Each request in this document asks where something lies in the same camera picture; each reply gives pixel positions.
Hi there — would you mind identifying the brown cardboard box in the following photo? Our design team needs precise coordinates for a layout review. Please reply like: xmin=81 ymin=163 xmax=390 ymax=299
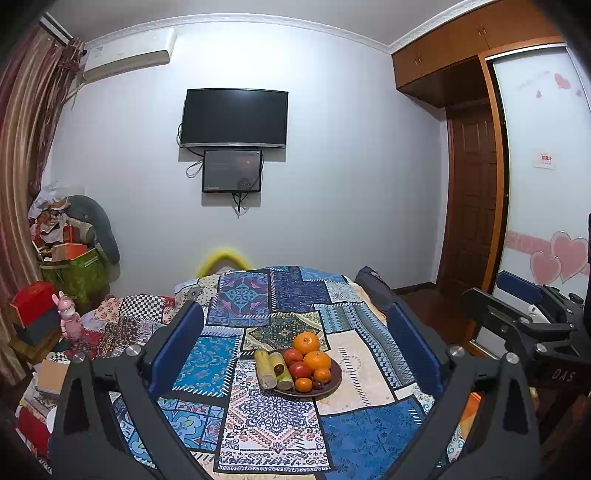
xmin=36 ymin=360 xmax=68 ymax=397

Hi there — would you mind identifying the dark blue bag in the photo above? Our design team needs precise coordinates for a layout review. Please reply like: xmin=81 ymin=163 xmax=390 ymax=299
xmin=355 ymin=266 xmax=400 ymax=314

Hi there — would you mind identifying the pink rabbit toy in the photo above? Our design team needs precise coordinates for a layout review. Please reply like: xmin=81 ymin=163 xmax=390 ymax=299
xmin=52 ymin=291 xmax=82 ymax=343

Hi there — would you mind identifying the wall mounted black television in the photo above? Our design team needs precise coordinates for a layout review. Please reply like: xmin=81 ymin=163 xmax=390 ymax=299
xmin=179 ymin=88 xmax=288 ymax=148

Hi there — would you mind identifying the small mandarin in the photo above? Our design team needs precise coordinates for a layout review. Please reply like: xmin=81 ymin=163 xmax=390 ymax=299
xmin=294 ymin=377 xmax=314 ymax=393
xmin=314 ymin=367 xmax=332 ymax=385

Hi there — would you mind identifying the wooden overhead cabinet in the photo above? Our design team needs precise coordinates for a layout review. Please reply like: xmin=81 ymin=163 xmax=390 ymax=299
xmin=393 ymin=1 xmax=559 ymax=108

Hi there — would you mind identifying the purple round plate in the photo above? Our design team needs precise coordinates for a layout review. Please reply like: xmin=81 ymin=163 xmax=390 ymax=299
xmin=253 ymin=348 xmax=342 ymax=398

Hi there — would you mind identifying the white sliding wardrobe door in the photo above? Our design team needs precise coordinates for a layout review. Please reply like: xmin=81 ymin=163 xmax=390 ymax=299
xmin=487 ymin=44 xmax=590 ymax=296

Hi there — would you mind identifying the small black wall monitor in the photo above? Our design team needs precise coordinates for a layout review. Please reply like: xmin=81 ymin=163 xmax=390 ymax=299
xmin=202 ymin=149 xmax=263 ymax=193

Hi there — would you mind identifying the dark grey box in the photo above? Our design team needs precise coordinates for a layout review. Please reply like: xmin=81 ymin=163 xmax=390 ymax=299
xmin=15 ymin=308 xmax=60 ymax=346

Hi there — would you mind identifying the red gift box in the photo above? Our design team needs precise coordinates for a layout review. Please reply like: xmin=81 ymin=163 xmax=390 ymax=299
xmin=9 ymin=281 xmax=55 ymax=328

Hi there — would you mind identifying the white wall air conditioner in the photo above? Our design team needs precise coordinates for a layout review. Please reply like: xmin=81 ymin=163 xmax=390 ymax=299
xmin=82 ymin=27 xmax=177 ymax=83

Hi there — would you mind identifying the yellow curved object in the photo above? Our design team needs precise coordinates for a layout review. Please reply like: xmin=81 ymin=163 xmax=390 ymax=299
xmin=195 ymin=248 xmax=252 ymax=278

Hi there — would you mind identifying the large orange front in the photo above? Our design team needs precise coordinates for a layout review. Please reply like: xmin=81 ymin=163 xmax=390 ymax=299
xmin=304 ymin=350 xmax=332 ymax=372

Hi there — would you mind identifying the patchwork patterned bedspread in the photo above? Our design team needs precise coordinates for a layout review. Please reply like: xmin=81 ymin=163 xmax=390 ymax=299
xmin=16 ymin=266 xmax=440 ymax=479

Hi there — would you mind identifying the grey green pillow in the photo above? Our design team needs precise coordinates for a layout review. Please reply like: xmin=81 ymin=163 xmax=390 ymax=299
xmin=67 ymin=195 xmax=120 ymax=265

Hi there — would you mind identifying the red tomato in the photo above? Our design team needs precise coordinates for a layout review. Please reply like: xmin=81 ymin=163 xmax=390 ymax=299
xmin=288 ymin=361 xmax=312 ymax=380
xmin=283 ymin=348 xmax=304 ymax=367

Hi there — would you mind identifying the large orange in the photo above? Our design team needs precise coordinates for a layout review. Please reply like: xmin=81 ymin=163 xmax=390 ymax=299
xmin=293 ymin=332 xmax=320 ymax=355
xmin=304 ymin=350 xmax=332 ymax=372

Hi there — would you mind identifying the striped brown curtain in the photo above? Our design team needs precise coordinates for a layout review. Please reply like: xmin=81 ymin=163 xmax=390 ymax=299
xmin=1 ymin=26 xmax=84 ymax=387

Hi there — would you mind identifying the green cardboard box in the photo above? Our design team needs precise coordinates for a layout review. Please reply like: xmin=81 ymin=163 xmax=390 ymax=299
xmin=39 ymin=248 xmax=110 ymax=313

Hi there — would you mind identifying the brown wooden door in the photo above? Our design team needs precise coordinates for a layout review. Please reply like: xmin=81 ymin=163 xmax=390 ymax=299
xmin=438 ymin=103 xmax=497 ymax=298

